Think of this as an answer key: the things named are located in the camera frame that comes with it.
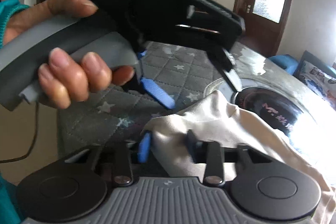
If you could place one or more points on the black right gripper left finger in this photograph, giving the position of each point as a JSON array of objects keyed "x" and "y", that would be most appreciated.
[{"x": 115, "y": 160}]

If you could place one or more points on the black round induction cooktop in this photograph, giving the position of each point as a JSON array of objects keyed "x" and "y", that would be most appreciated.
[{"x": 276, "y": 110}]

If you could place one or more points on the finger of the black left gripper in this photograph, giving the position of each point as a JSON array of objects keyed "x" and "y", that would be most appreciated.
[
  {"x": 224, "y": 63},
  {"x": 151, "y": 88}
]

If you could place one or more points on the grey quilted star mat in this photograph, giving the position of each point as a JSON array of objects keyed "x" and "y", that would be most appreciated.
[{"x": 114, "y": 115}]

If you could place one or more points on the blue sofa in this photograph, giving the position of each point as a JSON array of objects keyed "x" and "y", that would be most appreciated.
[{"x": 292, "y": 66}]

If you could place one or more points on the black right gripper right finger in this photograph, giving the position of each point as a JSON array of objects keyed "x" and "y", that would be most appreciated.
[{"x": 209, "y": 153}]

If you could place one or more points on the teal right sleeve forearm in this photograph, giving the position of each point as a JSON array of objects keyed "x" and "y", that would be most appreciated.
[{"x": 9, "y": 209}]

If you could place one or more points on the butterfly pillow left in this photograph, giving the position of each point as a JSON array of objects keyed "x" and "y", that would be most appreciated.
[{"x": 318, "y": 81}]

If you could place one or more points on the bare left hand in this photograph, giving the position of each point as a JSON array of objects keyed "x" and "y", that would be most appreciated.
[{"x": 61, "y": 78}]

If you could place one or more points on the teal left sleeve forearm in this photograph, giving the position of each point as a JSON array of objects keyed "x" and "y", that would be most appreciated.
[{"x": 8, "y": 8}]

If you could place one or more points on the cream beige garment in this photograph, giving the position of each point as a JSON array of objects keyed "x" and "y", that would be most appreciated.
[{"x": 215, "y": 119}]

